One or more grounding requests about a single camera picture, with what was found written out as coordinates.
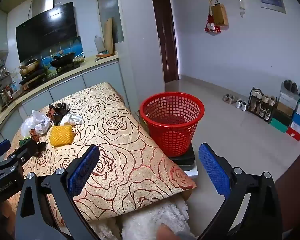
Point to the yellow foam fruit net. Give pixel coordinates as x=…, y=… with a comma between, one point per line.
x=61, y=136

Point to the orange brown snack wrapper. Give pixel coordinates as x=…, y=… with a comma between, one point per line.
x=60, y=110

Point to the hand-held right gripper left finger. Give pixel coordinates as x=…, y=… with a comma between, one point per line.
x=83, y=173

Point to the frosted glass panel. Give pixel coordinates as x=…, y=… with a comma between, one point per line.
x=110, y=5

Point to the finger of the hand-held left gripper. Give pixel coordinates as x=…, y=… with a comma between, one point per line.
x=25, y=153
x=0, y=146

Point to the black plastic scrap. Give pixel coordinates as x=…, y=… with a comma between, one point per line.
x=42, y=146

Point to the translucent plastic bottle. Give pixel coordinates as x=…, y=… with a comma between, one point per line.
x=99, y=45

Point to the black wok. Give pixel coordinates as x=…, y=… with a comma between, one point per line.
x=63, y=58

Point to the rose print tablecloth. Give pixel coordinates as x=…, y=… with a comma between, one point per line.
x=130, y=150

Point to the blue backsplash panel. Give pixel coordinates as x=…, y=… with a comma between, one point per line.
x=75, y=46

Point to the orange kitchen utensil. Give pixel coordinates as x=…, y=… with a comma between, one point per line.
x=103, y=55

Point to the red plastic mesh basket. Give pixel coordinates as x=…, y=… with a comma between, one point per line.
x=175, y=142

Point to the dark wooden door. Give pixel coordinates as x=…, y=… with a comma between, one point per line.
x=165, y=42

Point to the metal spice rack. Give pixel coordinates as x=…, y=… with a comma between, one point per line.
x=0, y=80

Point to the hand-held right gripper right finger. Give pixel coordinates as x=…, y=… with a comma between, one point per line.
x=212, y=172

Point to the white fluffy blanket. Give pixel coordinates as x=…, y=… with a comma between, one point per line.
x=140, y=220

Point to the grey electrical panel box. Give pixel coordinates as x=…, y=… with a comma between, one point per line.
x=271, y=1

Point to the red sauce bottle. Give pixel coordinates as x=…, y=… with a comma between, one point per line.
x=8, y=93

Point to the large white paper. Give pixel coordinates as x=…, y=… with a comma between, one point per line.
x=73, y=118

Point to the beige shoe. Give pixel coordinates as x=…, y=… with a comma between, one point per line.
x=232, y=99
x=225, y=97

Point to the red hanging ornament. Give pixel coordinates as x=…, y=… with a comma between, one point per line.
x=210, y=27

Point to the brown paper bag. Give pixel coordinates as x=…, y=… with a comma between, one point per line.
x=219, y=15

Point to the black shoe rack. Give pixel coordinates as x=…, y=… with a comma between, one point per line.
x=250, y=102

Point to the white intercom handset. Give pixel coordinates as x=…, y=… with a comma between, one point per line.
x=241, y=5

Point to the black shoe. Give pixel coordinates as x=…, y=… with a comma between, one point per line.
x=294, y=87
x=287, y=84

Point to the black range hood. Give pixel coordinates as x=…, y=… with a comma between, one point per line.
x=45, y=30

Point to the black gas stove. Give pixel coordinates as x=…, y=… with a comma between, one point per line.
x=35, y=78

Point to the shoe rack with shoes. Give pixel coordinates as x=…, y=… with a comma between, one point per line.
x=261, y=96

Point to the stack of shoe boxes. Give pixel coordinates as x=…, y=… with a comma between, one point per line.
x=293, y=132

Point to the wooden cutting board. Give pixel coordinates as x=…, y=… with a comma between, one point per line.
x=108, y=37

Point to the white shoe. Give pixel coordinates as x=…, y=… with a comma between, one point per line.
x=243, y=105
x=238, y=103

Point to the white box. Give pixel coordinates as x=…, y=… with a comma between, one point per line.
x=192, y=172

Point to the green snack packet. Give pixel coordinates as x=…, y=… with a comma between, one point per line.
x=25, y=141

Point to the frying pan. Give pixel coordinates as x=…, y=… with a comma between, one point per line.
x=30, y=66

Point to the white plastic bag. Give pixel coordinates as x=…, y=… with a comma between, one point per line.
x=35, y=123

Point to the kitchen counter with grey cabinets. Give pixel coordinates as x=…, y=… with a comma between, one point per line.
x=100, y=75

